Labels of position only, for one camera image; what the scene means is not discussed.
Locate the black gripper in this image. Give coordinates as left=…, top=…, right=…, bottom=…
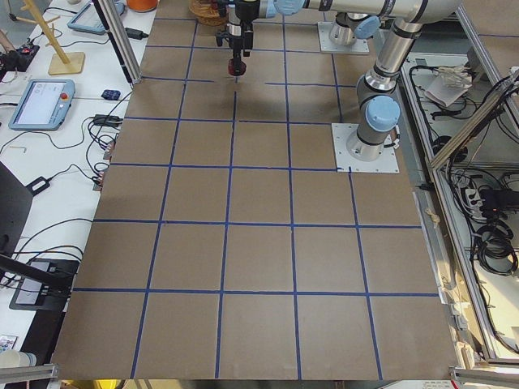
left=226, top=22, right=254, bottom=60

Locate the dark red apple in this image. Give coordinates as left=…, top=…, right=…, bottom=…
left=228, top=58, right=247, bottom=77

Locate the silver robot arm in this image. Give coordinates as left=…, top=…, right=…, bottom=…
left=214, top=0, right=460, bottom=162
left=328, top=12, right=380, bottom=46

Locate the woven wicker basket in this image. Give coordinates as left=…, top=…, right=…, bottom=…
left=188, top=0, right=228, bottom=27

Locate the orange bucket with lid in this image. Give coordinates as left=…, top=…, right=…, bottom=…
left=127, top=0, right=159, bottom=13

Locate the black power brick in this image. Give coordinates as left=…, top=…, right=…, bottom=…
left=125, top=28, right=149, bottom=40

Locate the small blue device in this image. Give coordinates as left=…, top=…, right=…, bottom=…
left=101, top=89, right=121, bottom=100

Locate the blue teach pendant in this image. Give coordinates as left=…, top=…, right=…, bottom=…
left=8, top=79, right=75, bottom=131
left=67, top=2, right=105, bottom=35

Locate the wooden stand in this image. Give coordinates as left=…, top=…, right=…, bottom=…
left=20, top=0, right=86, bottom=76

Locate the black power adapter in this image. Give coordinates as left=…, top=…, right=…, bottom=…
left=25, top=177, right=52, bottom=196

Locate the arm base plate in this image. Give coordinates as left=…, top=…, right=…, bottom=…
left=317, top=22, right=370, bottom=55
left=331, top=123, right=400, bottom=173

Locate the aluminium frame post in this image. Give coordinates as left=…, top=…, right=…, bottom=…
left=93, top=0, right=142, bottom=85

